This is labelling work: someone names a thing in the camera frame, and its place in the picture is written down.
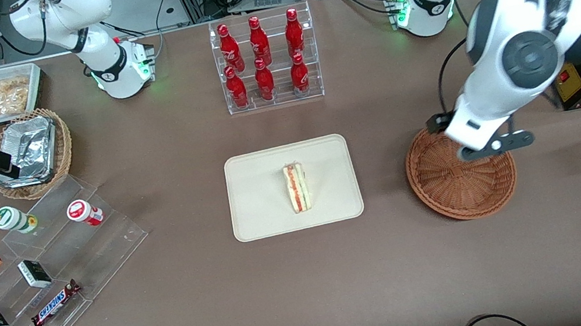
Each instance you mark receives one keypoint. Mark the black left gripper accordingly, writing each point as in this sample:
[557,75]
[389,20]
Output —
[439,121]

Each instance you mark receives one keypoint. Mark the triangular sandwich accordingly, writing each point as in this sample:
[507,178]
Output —
[298,188]

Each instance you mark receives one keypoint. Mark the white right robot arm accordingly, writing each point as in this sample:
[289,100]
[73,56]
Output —
[104,70]

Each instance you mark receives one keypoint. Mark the large brown wicker basket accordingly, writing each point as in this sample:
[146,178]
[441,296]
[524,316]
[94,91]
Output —
[463,187]

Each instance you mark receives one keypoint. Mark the small brown wicker basket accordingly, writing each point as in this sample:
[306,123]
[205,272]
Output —
[64,145]

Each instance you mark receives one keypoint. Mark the cream plastic tray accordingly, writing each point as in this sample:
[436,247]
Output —
[256,204]

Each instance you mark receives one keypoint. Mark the aluminium foil container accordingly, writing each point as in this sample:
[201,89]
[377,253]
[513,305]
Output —
[31,150]

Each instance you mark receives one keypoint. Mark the green lidded cup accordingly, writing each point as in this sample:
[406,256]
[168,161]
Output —
[7,218]

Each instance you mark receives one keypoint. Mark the red lidded cup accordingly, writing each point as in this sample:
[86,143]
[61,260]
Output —
[80,211]

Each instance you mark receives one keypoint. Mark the clear acrylic stepped shelf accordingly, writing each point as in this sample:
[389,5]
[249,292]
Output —
[83,262]

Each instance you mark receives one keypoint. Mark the red soda bottle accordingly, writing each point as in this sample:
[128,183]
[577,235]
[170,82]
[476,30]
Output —
[265,84]
[299,76]
[294,32]
[229,46]
[259,41]
[237,92]

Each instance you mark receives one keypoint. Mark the snickers bar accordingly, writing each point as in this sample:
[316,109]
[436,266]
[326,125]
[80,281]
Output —
[54,304]

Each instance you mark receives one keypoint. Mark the clear acrylic bottle rack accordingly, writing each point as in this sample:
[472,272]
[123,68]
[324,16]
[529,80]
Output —
[271,12]

